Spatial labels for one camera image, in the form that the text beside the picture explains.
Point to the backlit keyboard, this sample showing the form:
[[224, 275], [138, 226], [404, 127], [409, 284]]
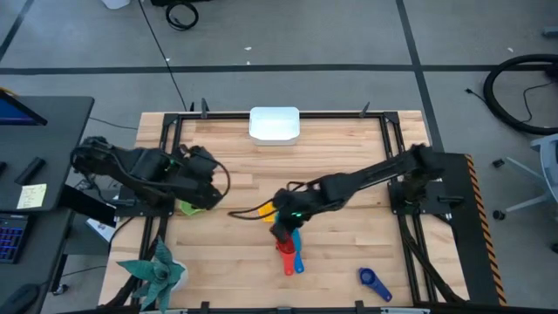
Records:
[[11, 237]]

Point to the black clamp post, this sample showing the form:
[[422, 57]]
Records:
[[364, 110], [204, 108]]

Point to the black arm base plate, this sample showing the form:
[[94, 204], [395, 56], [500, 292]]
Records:
[[131, 210], [441, 189]]

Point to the laptop screen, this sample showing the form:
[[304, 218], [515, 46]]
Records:
[[17, 114]]

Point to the grey office chair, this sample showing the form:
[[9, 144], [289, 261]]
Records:
[[550, 161]]

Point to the white plant pot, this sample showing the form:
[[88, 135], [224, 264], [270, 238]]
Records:
[[183, 279]]

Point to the black platform hazard stripe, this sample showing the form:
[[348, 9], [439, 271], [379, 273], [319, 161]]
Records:
[[466, 244]]

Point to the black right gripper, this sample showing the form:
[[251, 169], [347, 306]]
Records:
[[294, 207]]

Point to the white bucket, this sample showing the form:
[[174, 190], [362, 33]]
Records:
[[115, 3]]

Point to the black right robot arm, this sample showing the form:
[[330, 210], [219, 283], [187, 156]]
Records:
[[370, 174]]

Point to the black bar on desk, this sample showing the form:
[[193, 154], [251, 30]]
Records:
[[30, 171]]

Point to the teal artificial plant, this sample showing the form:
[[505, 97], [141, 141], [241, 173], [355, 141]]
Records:
[[159, 275]]

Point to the yellow sticky note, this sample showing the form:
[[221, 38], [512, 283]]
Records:
[[31, 196]]

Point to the black computer mouse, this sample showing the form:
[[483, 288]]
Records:
[[19, 301]]

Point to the black flat panel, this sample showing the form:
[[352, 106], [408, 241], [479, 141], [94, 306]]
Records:
[[87, 205]]

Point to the green measuring cup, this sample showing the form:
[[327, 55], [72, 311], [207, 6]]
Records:
[[191, 209]]

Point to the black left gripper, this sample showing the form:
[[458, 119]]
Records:
[[198, 179]]

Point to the red measuring cup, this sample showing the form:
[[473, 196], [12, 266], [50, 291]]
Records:
[[288, 261]]

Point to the white paper booklet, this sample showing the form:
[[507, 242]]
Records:
[[100, 229]]

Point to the black metal table frame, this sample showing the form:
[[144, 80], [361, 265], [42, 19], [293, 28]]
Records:
[[331, 115]]

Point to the yellow measuring cup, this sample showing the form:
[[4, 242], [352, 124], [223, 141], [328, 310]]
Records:
[[266, 212]]

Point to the white plastic basket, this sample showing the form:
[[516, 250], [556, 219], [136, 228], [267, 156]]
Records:
[[274, 126]]

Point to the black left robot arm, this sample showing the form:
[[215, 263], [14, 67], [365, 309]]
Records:
[[144, 168]]

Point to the dark blue measuring cup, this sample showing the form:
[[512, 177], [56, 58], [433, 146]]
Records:
[[379, 290]]

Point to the black desk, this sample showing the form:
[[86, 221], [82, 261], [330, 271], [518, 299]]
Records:
[[52, 139], [43, 244]]

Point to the black lower desk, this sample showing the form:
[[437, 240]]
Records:
[[43, 244]]

